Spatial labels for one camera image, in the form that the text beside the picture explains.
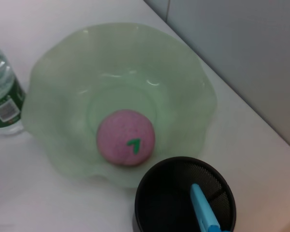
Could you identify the translucent green fruit plate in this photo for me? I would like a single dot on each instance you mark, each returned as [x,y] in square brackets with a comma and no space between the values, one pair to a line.
[62,96]

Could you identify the clear green-label water bottle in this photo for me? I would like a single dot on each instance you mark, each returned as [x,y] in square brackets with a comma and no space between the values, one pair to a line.
[4,101]

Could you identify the blue scissors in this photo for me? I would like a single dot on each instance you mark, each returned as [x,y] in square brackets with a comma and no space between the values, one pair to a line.
[203,205]

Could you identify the pink toy peach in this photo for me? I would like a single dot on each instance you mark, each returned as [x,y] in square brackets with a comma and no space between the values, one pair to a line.
[125,137]

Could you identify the black mesh pen holder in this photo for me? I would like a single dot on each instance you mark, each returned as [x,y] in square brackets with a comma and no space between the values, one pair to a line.
[164,193]

